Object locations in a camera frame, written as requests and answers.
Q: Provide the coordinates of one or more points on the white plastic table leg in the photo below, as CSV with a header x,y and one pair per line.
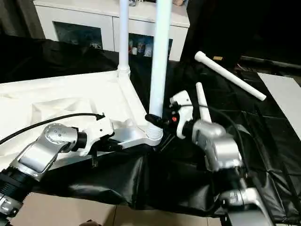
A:
x,y
230,76
123,33
160,52
202,101

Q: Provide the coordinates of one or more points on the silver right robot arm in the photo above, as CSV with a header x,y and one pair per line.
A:
x,y
216,148

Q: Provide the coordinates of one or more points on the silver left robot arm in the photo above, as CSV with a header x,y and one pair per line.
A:
x,y
42,153

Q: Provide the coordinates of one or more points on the black work mat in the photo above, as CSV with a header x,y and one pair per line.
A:
x,y
273,155

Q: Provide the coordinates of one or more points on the flat white board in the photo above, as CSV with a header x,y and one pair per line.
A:
x,y
282,99

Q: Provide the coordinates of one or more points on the white cabinet with glass doors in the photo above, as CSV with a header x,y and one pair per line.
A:
x,y
80,12

